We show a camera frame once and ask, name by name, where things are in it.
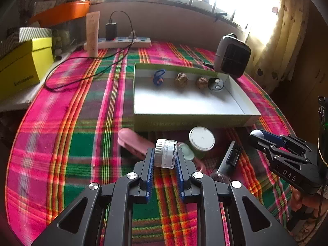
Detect white disc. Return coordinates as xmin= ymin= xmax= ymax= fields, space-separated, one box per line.
xmin=189 ymin=126 xmax=216 ymax=159

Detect white power strip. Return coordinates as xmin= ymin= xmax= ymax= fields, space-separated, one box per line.
xmin=84 ymin=36 xmax=151 ymax=50

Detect white round jar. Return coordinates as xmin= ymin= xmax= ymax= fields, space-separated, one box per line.
xmin=154 ymin=138 xmax=178 ymax=170

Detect large brown walnut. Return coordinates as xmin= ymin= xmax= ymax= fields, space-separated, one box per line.
xmin=174 ymin=73 xmax=189 ymax=88

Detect black oval with white buttons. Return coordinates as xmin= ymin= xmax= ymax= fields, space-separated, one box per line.
xmin=208 ymin=77 xmax=224 ymax=91

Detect white cardboard box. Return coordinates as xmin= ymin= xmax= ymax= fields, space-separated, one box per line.
xmin=133 ymin=63 xmax=262 ymax=132

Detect orange tray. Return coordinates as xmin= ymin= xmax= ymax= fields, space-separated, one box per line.
xmin=29 ymin=1 xmax=91 ymax=27

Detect person's right hand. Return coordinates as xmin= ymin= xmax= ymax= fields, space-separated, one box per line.
xmin=292 ymin=190 xmax=321 ymax=239

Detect black charger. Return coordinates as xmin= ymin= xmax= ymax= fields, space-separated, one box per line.
xmin=106 ymin=23 xmax=118 ymax=41

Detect beige cream tube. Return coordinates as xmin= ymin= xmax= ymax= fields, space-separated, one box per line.
xmin=87 ymin=11 xmax=101 ymax=57

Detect black cable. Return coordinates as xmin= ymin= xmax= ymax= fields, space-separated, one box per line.
xmin=45 ymin=11 xmax=135 ymax=92

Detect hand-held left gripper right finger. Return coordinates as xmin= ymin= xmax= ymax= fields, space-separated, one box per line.
xmin=176 ymin=149 xmax=299 ymax=246

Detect pink plastic case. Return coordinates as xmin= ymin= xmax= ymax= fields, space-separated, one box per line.
xmin=117 ymin=128 xmax=154 ymax=159

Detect small grey heater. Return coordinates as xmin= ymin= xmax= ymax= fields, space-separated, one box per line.
xmin=204 ymin=33 xmax=252 ymax=79

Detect green striped box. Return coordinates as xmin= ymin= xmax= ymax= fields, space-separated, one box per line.
xmin=0 ymin=27 xmax=53 ymax=57

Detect black and clear device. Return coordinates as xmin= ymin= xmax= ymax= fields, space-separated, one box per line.
xmin=210 ymin=140 xmax=243 ymax=183

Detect green glass jar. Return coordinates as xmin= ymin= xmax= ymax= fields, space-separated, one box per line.
xmin=52 ymin=28 xmax=71 ymax=48

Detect blue braided cord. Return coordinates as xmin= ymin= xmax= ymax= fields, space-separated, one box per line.
xmin=153 ymin=70 xmax=166 ymax=86

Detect yellow cardboard box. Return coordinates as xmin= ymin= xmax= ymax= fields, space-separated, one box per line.
xmin=0 ymin=37 xmax=55 ymax=101

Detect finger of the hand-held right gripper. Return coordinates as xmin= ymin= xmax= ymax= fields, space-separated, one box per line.
xmin=248 ymin=133 xmax=286 ymax=161
xmin=261 ymin=129 xmax=312 ymax=152

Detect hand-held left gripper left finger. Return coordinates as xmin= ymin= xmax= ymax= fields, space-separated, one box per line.
xmin=31 ymin=148 xmax=155 ymax=246

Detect cream heart-print curtain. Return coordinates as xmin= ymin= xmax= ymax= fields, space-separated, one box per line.
xmin=246 ymin=0 xmax=318 ymax=93

